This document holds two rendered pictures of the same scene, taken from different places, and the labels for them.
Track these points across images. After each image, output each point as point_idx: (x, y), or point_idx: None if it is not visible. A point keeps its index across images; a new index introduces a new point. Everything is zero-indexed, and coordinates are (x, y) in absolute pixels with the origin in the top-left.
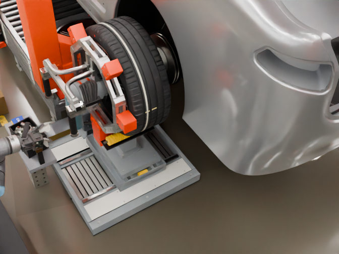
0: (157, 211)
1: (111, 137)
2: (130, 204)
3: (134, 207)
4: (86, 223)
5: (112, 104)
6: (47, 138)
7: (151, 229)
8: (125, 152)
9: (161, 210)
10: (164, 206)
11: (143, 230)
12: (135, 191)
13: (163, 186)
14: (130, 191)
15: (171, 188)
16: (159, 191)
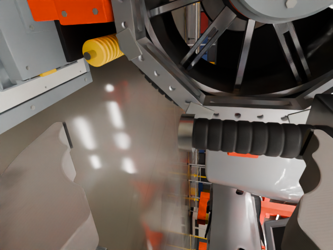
0: (31, 123)
1: (110, 55)
2: (3, 121)
3: (11, 127)
4: None
5: (298, 118)
6: (61, 130)
7: (20, 153)
8: (37, 24)
9: (36, 121)
10: (40, 113)
11: (7, 157)
12: (13, 93)
13: (56, 91)
14: (4, 91)
15: (65, 96)
16: (50, 98)
